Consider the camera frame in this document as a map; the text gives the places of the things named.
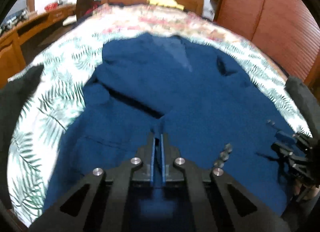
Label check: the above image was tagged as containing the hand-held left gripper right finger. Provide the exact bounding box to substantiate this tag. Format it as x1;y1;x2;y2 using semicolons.
159;133;288;232

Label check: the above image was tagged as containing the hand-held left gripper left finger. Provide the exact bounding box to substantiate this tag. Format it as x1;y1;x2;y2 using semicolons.
27;132;157;232

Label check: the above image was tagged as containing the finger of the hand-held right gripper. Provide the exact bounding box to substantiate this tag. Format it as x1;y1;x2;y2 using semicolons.
271;141;302;161
274;129;300;145

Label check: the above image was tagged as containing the navy blue suit jacket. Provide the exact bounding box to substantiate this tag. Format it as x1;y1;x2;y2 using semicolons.
42;33;304;232

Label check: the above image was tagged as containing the person's right hand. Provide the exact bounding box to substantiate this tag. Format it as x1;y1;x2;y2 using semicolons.
294;179;319;201

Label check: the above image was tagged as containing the dark grey garment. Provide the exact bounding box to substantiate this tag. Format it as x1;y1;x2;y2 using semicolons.
285;76;320;142

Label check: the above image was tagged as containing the leaf print bed sheet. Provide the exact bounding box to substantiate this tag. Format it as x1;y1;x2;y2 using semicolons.
7;21;313;225

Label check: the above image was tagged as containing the wooden louvered wardrobe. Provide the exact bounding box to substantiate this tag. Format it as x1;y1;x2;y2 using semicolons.
209;0;320;88

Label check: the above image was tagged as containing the floral blanket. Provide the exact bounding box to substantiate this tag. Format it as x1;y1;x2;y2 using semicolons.
82;3;253;45

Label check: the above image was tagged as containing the black garment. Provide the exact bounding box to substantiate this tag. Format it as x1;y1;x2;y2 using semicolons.
0;64;45;152

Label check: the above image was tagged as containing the yellow plush toy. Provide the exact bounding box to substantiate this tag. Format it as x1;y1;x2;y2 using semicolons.
146;0;185;11

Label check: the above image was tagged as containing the red cloth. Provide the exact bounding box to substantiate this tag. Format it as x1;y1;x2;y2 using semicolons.
84;6;97;18

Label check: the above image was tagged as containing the dark wooden chair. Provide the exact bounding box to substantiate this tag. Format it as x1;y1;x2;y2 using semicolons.
76;0;98;23

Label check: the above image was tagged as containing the wooden desk cabinet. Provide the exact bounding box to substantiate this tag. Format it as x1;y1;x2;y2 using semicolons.
0;3;78;88

